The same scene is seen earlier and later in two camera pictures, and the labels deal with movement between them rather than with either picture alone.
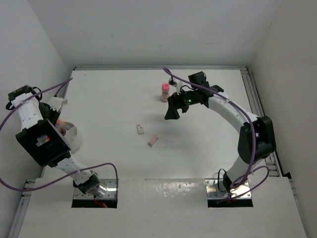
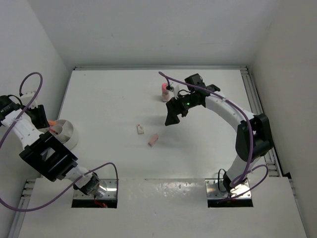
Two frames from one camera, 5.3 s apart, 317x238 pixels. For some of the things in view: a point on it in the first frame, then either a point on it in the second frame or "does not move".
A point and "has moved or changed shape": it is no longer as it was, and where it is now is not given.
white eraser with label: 140,129 does not move
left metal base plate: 108,200 does not move
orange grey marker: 59,122 has moved or changed shape
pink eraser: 153,140 does not move
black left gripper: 55,115 -> 41,122
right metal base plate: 218,196 does not move
